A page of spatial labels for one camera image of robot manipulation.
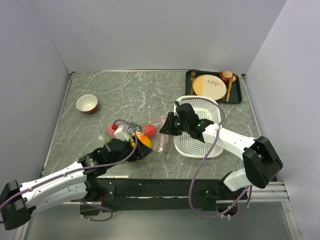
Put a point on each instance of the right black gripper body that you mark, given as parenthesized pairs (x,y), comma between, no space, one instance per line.
(175,126)

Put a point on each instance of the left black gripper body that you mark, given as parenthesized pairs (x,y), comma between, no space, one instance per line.
(127,151)

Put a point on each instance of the pink peach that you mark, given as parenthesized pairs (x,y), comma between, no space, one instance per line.
(110,130)

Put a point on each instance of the orange yellow mango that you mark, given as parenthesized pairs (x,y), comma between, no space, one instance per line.
(144,139)

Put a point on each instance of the clear zip top bag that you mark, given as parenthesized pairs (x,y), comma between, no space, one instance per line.
(158,142)

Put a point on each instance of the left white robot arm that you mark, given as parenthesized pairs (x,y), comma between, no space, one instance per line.
(19,201)

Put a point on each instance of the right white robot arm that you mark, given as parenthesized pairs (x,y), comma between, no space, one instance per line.
(260,159)

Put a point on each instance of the white perforated basket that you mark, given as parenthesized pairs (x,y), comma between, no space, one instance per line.
(205,108)

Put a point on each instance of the cream orange plate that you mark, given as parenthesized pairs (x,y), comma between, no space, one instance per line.
(209,86)

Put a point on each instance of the gold fork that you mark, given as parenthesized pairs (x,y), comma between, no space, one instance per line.
(192,79)

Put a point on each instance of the white brown bowl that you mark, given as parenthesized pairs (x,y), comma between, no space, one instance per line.
(87,104)

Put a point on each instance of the orange cup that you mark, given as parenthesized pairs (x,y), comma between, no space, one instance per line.
(225,75)

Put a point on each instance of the gold spoon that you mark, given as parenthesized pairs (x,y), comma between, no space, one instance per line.
(231,81)

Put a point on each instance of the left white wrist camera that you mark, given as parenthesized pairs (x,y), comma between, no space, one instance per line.
(121,133)

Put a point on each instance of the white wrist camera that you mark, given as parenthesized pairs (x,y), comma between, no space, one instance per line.
(121,133)
(177,103)

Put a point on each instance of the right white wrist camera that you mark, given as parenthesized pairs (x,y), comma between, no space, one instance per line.
(177,103)

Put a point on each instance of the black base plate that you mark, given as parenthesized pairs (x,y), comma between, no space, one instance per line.
(164,204)

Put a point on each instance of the aluminium rail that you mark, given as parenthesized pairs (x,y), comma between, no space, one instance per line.
(52,194)

